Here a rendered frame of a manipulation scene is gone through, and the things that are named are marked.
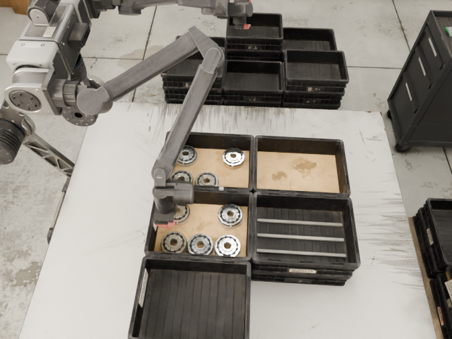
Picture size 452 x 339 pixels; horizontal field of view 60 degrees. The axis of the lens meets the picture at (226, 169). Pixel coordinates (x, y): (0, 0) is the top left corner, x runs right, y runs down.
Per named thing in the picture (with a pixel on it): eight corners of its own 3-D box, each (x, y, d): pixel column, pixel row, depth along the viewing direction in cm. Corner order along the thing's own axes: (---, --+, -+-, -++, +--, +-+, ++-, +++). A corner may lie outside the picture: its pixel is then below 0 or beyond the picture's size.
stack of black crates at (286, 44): (276, 87, 307) (282, 52, 279) (275, 62, 324) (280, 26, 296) (327, 89, 306) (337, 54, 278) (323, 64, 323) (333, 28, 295)
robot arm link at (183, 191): (159, 163, 126) (153, 167, 118) (194, 164, 126) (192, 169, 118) (159, 198, 129) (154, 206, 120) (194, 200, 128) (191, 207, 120)
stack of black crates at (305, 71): (278, 126, 284) (286, 79, 247) (276, 96, 301) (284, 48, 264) (333, 128, 283) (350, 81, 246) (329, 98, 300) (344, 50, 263)
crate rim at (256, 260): (251, 263, 145) (251, 261, 143) (252, 194, 162) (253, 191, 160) (360, 270, 144) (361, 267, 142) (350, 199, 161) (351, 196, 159)
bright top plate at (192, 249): (185, 255, 152) (184, 254, 151) (190, 231, 158) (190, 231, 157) (210, 259, 151) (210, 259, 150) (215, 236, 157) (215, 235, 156)
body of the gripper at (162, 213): (177, 196, 134) (175, 185, 128) (173, 223, 129) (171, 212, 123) (159, 196, 135) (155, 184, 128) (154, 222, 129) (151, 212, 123)
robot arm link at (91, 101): (205, 21, 118) (202, 15, 108) (228, 62, 120) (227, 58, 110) (83, 96, 124) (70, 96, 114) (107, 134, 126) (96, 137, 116)
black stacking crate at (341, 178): (251, 205, 170) (253, 191, 161) (253, 151, 187) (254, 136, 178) (343, 210, 169) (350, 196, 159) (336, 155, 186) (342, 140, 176)
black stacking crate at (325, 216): (249, 272, 153) (251, 261, 144) (251, 206, 170) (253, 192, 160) (352, 278, 152) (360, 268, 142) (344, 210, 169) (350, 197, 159)
